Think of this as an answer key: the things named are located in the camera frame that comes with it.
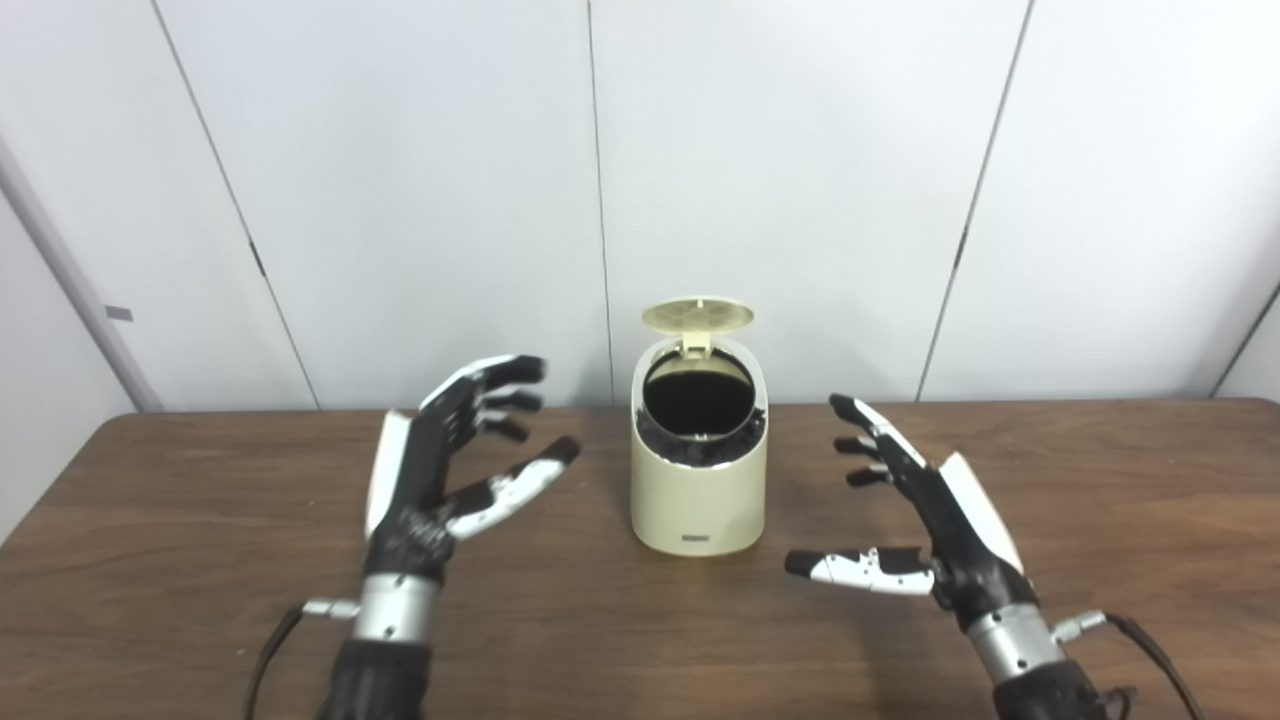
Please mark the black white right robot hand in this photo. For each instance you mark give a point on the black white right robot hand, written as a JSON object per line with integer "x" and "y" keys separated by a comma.
{"x": 965, "y": 540}

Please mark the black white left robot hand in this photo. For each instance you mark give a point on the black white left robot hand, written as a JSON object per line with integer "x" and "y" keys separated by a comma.
{"x": 415, "y": 480}

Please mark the cream-colored round bin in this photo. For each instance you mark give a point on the cream-colored round bin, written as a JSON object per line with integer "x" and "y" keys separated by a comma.
{"x": 698, "y": 505}

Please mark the cream round bin lid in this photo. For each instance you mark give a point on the cream round bin lid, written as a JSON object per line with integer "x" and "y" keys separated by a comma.
{"x": 697, "y": 314}

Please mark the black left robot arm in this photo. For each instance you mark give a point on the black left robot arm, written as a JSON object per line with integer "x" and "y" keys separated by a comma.
{"x": 390, "y": 650}

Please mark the black bin liner bag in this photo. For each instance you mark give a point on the black bin liner bag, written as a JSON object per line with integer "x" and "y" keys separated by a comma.
{"x": 698, "y": 400}

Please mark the small grey wall tag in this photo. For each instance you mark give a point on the small grey wall tag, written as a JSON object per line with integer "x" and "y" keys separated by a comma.
{"x": 119, "y": 313}

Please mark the grey wall corner post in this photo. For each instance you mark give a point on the grey wall corner post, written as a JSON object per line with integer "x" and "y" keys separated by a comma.
{"x": 70, "y": 270}

